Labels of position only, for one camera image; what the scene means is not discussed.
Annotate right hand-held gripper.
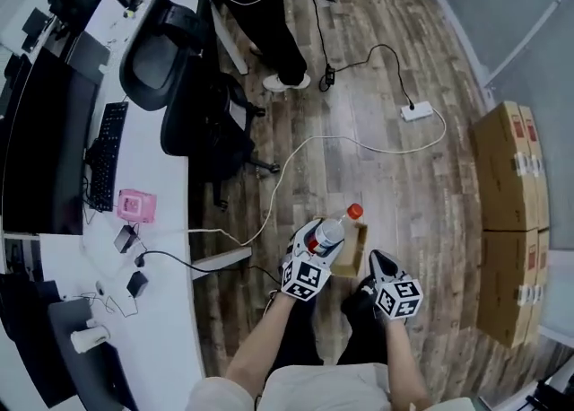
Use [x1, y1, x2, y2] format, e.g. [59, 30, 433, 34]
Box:
[369, 249, 425, 324]

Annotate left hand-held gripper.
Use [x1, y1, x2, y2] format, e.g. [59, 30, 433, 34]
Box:
[281, 219, 345, 302]

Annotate red-capped plastic bottle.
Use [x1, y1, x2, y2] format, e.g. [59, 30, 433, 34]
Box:
[307, 202, 365, 258]

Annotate small cardboard box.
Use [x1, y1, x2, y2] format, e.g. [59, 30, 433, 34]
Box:
[313, 215, 370, 279]

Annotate person's left forearm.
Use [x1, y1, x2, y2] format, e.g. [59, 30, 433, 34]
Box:
[223, 292, 297, 395]

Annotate person's right forearm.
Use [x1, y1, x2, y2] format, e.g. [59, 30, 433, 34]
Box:
[384, 317, 434, 408]

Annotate person's right shoe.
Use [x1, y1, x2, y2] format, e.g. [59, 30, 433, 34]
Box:
[339, 275, 378, 319]

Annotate person's black trousers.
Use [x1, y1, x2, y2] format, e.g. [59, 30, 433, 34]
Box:
[268, 296, 389, 368]

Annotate person's beige shirt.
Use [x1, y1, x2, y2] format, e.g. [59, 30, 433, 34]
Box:
[186, 362, 483, 411]

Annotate white power strip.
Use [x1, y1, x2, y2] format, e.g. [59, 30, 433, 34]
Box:
[400, 101, 435, 122]

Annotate black mesh office chair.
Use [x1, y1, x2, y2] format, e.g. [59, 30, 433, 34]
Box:
[118, 0, 282, 212]

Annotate black power adapter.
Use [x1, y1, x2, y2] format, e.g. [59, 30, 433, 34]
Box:
[113, 223, 141, 255]
[126, 270, 150, 299]

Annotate pink tissue packet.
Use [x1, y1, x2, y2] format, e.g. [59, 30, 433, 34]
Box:
[116, 188, 159, 224]

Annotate white table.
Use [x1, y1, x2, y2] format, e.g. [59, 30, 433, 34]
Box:
[0, 0, 253, 411]

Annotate black keyboard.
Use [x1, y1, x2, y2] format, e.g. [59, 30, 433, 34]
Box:
[86, 101, 130, 214]

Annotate white lidded drink cup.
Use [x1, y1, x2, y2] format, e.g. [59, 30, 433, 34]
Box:
[70, 323, 112, 355]

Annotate black computer monitor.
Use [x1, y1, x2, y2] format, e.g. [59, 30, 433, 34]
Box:
[0, 52, 33, 123]
[0, 273, 78, 409]
[47, 297, 138, 411]
[1, 47, 100, 236]

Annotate dark grey flat device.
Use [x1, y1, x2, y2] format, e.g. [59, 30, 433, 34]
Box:
[65, 28, 112, 87]

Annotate long white power cable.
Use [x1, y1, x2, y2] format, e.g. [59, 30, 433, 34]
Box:
[186, 106, 448, 249]

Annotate black cable with plug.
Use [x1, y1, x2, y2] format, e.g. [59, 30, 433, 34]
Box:
[133, 249, 283, 285]

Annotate black power cable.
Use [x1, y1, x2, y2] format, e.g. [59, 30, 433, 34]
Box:
[284, 0, 416, 109]

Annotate thin black cable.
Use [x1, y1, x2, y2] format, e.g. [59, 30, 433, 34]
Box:
[74, 281, 139, 319]

